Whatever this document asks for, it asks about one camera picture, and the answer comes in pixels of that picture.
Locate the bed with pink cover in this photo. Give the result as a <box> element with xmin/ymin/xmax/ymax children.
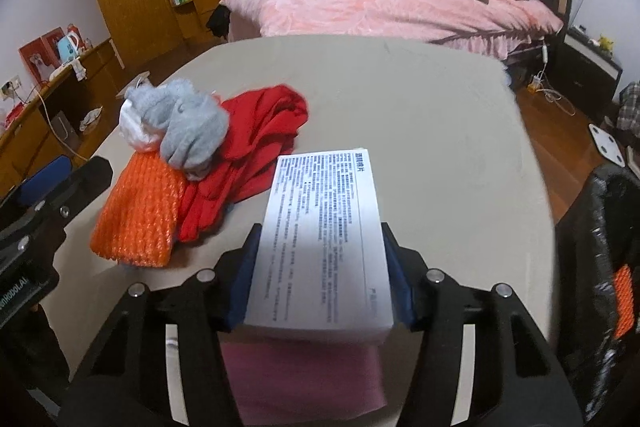
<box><xmin>206</xmin><ymin>0</ymin><xmax>563</xmax><ymax>61</ymax></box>

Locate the red cloth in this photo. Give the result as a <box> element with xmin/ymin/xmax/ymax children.
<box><xmin>177</xmin><ymin>84</ymin><xmax>308</xmax><ymax>243</ymax></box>

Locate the black trash bin with liner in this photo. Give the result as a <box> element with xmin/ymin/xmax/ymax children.
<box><xmin>555</xmin><ymin>165</ymin><xmax>639</xmax><ymax>426</ymax></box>

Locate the plaid cloth covered chair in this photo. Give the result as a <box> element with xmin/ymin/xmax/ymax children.
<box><xmin>616</xmin><ymin>82</ymin><xmax>640</xmax><ymax>139</ymax></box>

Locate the white crumpled cloth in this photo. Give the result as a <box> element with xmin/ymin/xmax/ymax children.
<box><xmin>119</xmin><ymin>100</ymin><xmax>164</xmax><ymax>153</ymax></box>

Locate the yellow toy on nightstand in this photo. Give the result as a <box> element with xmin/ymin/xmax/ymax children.
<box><xmin>598</xmin><ymin>36</ymin><xmax>614</xmax><ymax>54</ymax></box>

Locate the orange foam net sleeve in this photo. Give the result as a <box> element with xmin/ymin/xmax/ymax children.
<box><xmin>613</xmin><ymin>265</ymin><xmax>634</xmax><ymax>339</ymax></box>

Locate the red photo frame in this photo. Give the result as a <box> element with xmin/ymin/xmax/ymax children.
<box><xmin>18</xmin><ymin>27</ymin><xmax>65</xmax><ymax>86</ymax></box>

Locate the small white stool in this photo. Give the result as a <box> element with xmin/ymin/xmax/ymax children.
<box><xmin>116</xmin><ymin>70</ymin><xmax>151</xmax><ymax>98</ymax></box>

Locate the black white nightstand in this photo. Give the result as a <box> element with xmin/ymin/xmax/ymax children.
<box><xmin>549</xmin><ymin>28</ymin><xmax>623</xmax><ymax>122</ymax></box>

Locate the white cable on floor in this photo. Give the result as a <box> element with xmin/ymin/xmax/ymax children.
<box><xmin>527</xmin><ymin>41</ymin><xmax>577</xmax><ymax>117</ymax></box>

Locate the white bathroom scale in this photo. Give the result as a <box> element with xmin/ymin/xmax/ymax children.
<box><xmin>588</xmin><ymin>124</ymin><xmax>626</xmax><ymax>168</ymax></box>

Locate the wooden side desk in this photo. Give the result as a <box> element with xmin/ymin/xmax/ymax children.
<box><xmin>1</xmin><ymin>40</ymin><xmax>126</xmax><ymax>195</ymax></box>

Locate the white printed medicine box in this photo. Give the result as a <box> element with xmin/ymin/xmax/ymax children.
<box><xmin>244</xmin><ymin>148</ymin><xmax>394</xmax><ymax>345</ymax></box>

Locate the grey sock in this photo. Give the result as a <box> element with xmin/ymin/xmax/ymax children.
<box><xmin>125</xmin><ymin>78</ymin><xmax>230</xmax><ymax>181</ymax></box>

